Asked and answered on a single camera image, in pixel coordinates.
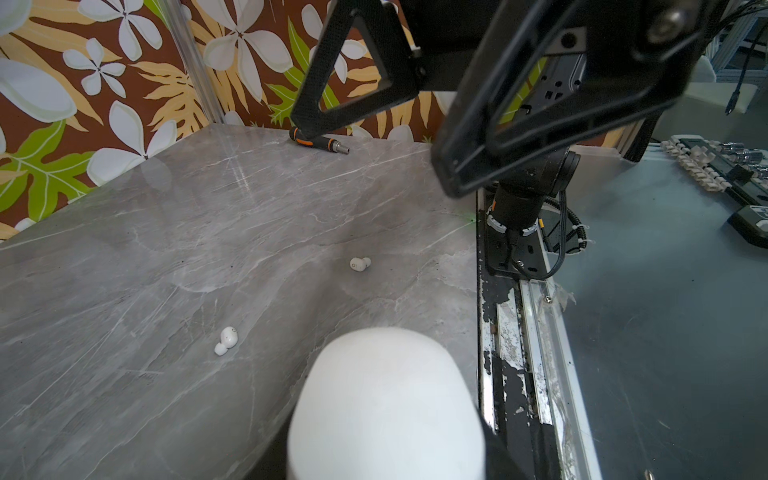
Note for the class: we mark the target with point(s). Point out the aluminium frame post right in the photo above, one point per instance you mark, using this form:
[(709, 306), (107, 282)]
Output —
[(184, 39)]

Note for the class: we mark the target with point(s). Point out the black handled screwdriver on table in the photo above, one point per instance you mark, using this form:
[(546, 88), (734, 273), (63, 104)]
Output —
[(321, 142)]

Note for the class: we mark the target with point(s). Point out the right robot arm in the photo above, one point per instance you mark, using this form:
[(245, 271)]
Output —
[(529, 80)]

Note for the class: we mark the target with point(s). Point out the white earbud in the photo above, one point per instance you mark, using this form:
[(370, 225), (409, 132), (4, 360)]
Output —
[(360, 264), (228, 339)]

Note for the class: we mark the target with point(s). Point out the white earbud charging case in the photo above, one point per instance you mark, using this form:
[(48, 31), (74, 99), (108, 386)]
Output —
[(385, 403)]

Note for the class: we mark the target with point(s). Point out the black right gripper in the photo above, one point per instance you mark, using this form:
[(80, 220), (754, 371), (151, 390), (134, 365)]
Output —
[(637, 60)]

